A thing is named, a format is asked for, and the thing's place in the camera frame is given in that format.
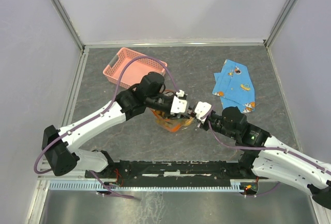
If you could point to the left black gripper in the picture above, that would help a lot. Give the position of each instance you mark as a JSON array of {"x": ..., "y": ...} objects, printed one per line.
[{"x": 167, "y": 115}]

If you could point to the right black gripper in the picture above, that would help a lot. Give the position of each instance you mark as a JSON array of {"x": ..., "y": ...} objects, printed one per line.
[{"x": 203, "y": 125}]

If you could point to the clear zip top bag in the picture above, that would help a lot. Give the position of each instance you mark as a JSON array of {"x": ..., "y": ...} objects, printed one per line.
[{"x": 184, "y": 119}]

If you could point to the orange persimmon toy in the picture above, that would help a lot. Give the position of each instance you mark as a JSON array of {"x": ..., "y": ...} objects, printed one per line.
[{"x": 173, "y": 127}]

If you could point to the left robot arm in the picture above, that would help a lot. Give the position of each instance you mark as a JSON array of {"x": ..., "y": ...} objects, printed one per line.
[{"x": 62, "y": 147}]

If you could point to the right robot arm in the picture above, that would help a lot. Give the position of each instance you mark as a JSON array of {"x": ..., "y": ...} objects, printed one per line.
[{"x": 271, "y": 158}]

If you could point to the pink plastic basket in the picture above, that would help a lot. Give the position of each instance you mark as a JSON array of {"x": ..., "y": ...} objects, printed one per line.
[{"x": 135, "y": 72}]

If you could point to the blue cartoon cloth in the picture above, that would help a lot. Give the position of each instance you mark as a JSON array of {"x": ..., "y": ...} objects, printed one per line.
[{"x": 234, "y": 87}]

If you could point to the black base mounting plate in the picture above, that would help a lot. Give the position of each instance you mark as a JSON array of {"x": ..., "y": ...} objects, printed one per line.
[{"x": 175, "y": 173}]

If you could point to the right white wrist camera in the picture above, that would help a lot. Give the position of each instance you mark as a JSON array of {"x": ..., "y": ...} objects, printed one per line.
[{"x": 202, "y": 110}]

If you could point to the light blue cable duct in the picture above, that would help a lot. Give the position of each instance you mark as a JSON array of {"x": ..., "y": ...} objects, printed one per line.
[{"x": 96, "y": 186}]

